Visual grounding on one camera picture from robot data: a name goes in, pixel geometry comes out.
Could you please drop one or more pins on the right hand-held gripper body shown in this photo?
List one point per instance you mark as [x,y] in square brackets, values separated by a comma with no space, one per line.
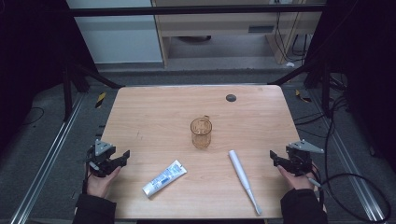
[299,157]

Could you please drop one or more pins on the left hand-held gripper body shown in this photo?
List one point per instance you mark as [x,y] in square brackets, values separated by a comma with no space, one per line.
[102,148]

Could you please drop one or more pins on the white electric toothbrush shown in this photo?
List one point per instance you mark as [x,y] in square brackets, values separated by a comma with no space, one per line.
[242,177]

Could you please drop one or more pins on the amber glass cup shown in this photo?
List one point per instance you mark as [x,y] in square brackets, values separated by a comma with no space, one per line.
[201,133]

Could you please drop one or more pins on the person's right hand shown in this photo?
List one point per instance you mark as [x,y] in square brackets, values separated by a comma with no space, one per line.
[297,182]

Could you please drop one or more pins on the person's left hand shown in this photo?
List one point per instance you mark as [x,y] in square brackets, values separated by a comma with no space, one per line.
[100,183]

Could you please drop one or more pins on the white blue toothpaste tube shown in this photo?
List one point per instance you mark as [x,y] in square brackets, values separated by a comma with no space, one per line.
[164,179]

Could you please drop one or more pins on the yellow black tape strip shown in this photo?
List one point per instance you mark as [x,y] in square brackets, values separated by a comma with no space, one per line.
[302,97]
[100,100]

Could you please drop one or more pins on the black metal stand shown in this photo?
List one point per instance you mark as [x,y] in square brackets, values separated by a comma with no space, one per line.
[67,93]
[326,90]

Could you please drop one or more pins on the grey table grommet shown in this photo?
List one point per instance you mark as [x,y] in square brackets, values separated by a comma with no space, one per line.
[231,98]

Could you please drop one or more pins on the small white floor object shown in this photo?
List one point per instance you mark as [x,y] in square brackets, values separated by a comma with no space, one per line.
[289,64]

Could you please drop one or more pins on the black curtain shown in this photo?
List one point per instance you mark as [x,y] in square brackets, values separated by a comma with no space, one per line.
[28,62]
[367,77]

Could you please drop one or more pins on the white cabinet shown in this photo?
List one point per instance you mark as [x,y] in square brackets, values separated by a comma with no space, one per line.
[118,37]

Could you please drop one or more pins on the light wooden desk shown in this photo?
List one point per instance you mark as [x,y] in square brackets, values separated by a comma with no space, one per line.
[218,23]

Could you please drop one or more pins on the aluminium floor rail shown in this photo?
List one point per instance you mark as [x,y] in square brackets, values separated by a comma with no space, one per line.
[348,161]
[46,158]

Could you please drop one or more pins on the black horizontal frame bar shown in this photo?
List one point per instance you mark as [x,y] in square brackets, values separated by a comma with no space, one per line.
[186,11]

